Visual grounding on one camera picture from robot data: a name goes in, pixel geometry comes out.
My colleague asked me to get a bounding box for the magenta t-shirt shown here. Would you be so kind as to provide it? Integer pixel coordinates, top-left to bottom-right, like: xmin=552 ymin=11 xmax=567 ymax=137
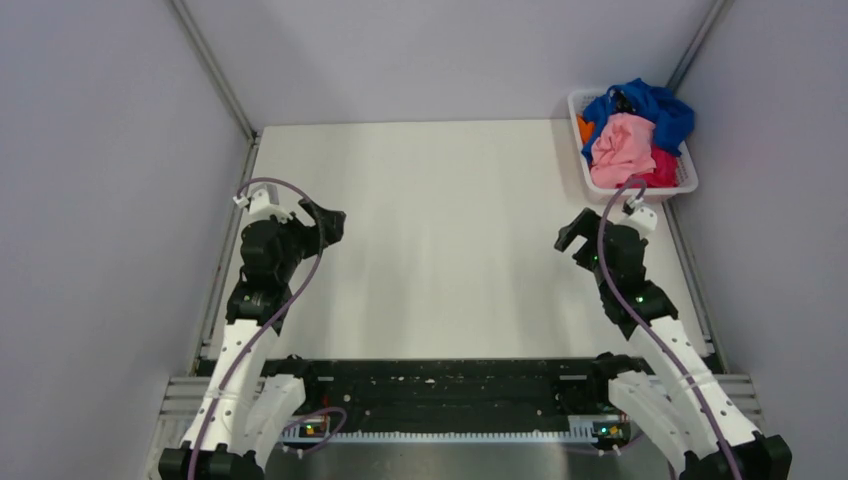
xmin=632 ymin=145 xmax=679 ymax=188

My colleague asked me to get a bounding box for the orange t-shirt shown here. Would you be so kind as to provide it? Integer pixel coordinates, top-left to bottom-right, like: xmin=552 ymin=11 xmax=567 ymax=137
xmin=576 ymin=115 xmax=595 ymax=146

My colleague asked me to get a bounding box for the blue t-shirt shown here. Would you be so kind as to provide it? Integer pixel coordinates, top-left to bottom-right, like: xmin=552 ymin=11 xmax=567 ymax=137
xmin=581 ymin=78 xmax=695 ymax=164

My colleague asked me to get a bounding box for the pink t-shirt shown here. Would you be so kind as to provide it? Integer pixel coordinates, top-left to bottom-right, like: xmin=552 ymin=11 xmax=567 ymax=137
xmin=590 ymin=113 xmax=656 ymax=189

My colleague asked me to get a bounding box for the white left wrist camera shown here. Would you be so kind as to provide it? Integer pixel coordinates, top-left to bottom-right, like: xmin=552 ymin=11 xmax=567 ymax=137
xmin=232 ymin=183 xmax=293 ymax=223

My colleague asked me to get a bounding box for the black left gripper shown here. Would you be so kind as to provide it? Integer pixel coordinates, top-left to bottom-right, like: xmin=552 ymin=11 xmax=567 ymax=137
xmin=273 ymin=196 xmax=345 ymax=281

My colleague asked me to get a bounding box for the aluminium front rail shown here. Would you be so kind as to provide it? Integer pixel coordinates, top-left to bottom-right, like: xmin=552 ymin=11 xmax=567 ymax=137
xmin=158 ymin=374 xmax=764 ymax=444

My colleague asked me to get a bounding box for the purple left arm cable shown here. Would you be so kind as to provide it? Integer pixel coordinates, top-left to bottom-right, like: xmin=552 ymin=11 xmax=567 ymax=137
xmin=187 ymin=176 xmax=348 ymax=480

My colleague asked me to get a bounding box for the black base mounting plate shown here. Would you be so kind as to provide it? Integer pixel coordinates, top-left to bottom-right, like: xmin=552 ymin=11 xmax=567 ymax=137
xmin=259 ymin=356 xmax=616 ymax=434

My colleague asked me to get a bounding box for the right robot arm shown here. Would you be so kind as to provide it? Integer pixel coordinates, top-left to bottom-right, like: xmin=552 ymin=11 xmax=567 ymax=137
xmin=554 ymin=207 xmax=792 ymax=479

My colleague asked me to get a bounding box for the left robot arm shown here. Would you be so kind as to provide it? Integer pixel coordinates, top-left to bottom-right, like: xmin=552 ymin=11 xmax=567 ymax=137
xmin=157 ymin=199 xmax=346 ymax=479

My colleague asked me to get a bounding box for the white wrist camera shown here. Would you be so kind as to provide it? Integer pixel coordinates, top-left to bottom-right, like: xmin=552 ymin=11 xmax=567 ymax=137
xmin=232 ymin=183 xmax=293 ymax=223
xmin=619 ymin=203 xmax=658 ymax=238

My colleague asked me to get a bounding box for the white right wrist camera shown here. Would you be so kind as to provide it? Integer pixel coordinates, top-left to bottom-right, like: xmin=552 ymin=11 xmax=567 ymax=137
xmin=619 ymin=203 xmax=658 ymax=238

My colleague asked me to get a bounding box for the white plastic laundry basket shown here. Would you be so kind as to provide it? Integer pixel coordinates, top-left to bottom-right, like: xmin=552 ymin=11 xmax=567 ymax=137
xmin=566 ymin=87 xmax=699 ymax=204

